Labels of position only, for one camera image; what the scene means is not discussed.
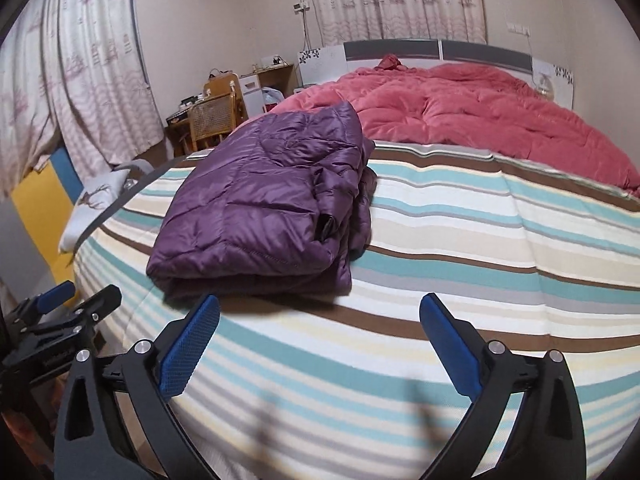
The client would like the purple quilted down jacket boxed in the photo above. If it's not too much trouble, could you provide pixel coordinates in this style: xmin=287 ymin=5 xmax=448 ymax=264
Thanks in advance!
xmin=146 ymin=102 xmax=376 ymax=298

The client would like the white deer print pillow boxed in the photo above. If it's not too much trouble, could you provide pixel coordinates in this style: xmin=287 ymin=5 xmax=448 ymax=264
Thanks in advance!
xmin=58 ymin=159 xmax=153 ymax=254

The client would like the striped bed sheet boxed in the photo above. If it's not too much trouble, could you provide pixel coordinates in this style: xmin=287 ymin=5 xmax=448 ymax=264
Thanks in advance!
xmin=71 ymin=142 xmax=640 ymax=480

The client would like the white patterned side curtain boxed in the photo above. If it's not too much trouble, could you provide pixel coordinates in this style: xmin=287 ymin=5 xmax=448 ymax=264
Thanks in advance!
xmin=1 ymin=0 xmax=164 ymax=196

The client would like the wooden wicker chair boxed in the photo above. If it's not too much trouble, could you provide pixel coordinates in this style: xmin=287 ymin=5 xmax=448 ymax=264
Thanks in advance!
xmin=188 ymin=73 xmax=246 ymax=152

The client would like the wooden bedside desk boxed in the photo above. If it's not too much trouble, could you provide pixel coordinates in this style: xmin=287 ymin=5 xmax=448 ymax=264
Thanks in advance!
xmin=165 ymin=63 xmax=297 ymax=156

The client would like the red quilted comforter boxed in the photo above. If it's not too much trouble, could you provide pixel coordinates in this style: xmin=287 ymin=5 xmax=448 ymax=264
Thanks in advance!
xmin=275 ymin=54 xmax=639 ymax=195

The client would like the grey white headboard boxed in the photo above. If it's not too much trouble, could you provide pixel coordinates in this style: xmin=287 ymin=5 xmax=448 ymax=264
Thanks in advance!
xmin=298 ymin=39 xmax=574 ymax=110

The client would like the white patterned window curtain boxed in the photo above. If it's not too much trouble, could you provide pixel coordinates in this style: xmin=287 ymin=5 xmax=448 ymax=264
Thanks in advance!
xmin=312 ymin=0 xmax=487 ymax=46

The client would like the yellow blue wall panel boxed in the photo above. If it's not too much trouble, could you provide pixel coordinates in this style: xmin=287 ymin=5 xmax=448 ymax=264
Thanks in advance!
xmin=1 ymin=145 xmax=82 ymax=301

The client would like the white wall socket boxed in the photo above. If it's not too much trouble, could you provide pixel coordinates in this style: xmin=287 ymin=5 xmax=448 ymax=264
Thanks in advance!
xmin=506 ymin=22 xmax=530 ymax=38

